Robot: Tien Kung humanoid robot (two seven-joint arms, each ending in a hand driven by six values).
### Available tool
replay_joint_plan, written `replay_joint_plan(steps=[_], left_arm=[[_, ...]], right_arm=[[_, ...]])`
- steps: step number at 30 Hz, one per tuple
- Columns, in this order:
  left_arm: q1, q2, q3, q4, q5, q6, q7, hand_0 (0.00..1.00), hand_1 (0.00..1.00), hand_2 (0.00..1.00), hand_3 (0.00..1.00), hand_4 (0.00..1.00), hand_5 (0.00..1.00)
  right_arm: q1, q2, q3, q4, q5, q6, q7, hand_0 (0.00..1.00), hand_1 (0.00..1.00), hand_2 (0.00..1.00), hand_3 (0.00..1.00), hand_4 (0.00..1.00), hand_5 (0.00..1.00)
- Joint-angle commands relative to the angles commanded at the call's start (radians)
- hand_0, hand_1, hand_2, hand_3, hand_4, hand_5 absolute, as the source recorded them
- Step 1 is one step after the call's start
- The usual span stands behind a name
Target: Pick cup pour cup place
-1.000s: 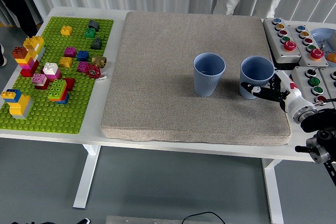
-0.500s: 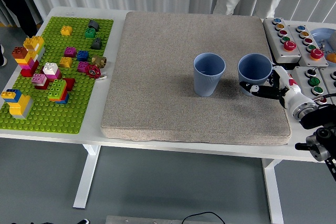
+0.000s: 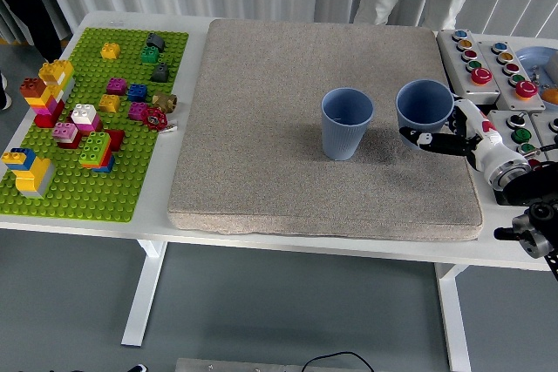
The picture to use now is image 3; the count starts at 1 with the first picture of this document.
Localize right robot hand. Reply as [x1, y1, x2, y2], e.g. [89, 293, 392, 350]
[398, 93, 520, 172]

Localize blue ribbed cup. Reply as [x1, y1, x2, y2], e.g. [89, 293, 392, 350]
[321, 86, 376, 162]
[395, 79, 455, 151]

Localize grey four-button box black base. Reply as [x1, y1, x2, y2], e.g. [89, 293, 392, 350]
[485, 109, 558, 206]

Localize grey button box black knobs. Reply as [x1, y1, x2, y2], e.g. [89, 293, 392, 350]
[527, 111, 558, 168]

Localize grey five-button control box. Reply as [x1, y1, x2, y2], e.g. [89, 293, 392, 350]
[436, 29, 501, 117]
[476, 39, 548, 112]

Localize white table leg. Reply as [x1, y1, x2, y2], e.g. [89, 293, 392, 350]
[434, 261, 473, 372]
[120, 239, 168, 348]

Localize green studded baseplate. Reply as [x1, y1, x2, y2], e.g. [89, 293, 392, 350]
[0, 26, 190, 224]

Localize yellow blue grey brick stack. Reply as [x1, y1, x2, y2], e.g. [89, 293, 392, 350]
[0, 147, 57, 200]

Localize green orange blue brick stack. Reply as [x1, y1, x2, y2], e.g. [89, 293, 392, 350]
[78, 131, 116, 174]

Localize grey-brown padded mat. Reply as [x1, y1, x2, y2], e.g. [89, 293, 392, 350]
[167, 18, 485, 243]

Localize red building brick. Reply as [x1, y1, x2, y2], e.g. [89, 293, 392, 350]
[104, 129, 126, 153]

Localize pink dark red brick stack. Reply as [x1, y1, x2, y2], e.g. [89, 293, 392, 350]
[51, 121, 84, 150]

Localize brass valve red handwheel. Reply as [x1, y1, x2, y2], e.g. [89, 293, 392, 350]
[139, 91, 179, 132]

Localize magenta building brick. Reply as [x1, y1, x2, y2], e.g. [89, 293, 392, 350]
[127, 101, 150, 122]
[105, 77, 128, 97]

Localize white pink brick stack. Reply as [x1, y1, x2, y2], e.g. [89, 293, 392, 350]
[69, 103, 104, 136]

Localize yellow building brick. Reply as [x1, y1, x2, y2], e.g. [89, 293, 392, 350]
[98, 93, 122, 114]
[99, 42, 122, 61]

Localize blue building brick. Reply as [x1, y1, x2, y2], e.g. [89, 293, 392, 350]
[126, 84, 149, 103]

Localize grey sloped brick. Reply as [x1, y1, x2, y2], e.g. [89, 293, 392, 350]
[150, 62, 171, 84]

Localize brown yellow red brick tower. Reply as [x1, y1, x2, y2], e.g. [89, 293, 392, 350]
[18, 77, 66, 129]

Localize yellow white brick tower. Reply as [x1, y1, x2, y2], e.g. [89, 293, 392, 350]
[37, 59, 76, 103]

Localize black cable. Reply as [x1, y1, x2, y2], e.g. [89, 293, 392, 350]
[302, 350, 375, 372]

